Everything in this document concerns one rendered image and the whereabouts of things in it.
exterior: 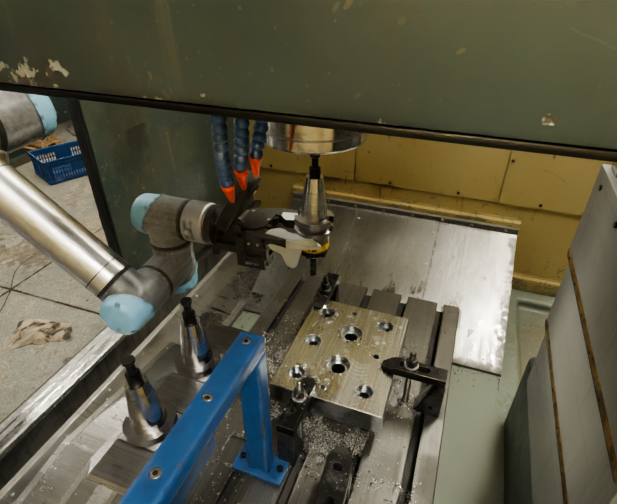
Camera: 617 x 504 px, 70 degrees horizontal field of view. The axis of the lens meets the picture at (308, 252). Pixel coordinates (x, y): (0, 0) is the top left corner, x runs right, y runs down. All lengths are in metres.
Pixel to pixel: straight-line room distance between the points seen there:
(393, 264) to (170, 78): 1.41
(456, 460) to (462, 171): 0.96
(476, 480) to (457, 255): 0.77
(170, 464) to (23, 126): 0.63
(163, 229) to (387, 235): 1.09
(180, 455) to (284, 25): 0.46
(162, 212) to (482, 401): 1.05
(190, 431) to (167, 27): 0.44
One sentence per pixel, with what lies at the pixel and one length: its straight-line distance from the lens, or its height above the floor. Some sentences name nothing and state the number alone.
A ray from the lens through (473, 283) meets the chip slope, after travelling 1.66.
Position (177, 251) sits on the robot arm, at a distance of 0.85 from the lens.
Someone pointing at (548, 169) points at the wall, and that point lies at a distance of 1.71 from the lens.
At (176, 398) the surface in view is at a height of 1.22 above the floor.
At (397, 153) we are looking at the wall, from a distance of 1.72.
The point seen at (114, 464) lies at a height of 1.22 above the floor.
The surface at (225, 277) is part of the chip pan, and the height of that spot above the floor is 0.66.
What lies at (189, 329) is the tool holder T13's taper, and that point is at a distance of 0.61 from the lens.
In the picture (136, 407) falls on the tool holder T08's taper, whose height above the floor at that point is 1.27.
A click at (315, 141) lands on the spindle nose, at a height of 1.51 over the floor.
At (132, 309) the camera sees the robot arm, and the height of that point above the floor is 1.23.
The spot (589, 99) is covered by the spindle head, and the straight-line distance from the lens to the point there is 0.27.
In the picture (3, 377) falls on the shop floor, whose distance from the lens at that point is 2.69.
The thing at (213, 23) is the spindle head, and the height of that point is 1.66.
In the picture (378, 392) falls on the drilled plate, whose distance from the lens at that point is 0.92.
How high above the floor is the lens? 1.69
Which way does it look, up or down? 33 degrees down
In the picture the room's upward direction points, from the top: straight up
